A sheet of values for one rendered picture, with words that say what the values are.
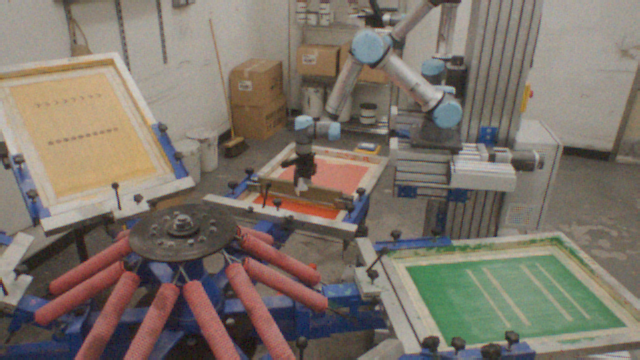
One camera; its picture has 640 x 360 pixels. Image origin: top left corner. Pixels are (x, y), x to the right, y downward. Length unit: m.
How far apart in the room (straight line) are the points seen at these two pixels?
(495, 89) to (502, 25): 0.28
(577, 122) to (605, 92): 0.39
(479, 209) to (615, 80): 3.37
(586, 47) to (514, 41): 3.31
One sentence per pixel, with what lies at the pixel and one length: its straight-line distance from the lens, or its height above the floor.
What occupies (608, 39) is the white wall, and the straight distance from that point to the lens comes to 5.59.
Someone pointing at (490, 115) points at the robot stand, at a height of 1.33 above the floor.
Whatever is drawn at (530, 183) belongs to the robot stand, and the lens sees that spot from 2.49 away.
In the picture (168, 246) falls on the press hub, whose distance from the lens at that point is 1.32.
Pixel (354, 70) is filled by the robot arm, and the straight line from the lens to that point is 2.05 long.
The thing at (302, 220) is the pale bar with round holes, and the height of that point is 1.04.
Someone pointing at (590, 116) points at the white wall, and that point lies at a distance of 5.76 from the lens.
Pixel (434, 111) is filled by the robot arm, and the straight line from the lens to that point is 1.98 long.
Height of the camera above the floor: 2.03
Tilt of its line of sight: 26 degrees down
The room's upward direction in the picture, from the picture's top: 1 degrees clockwise
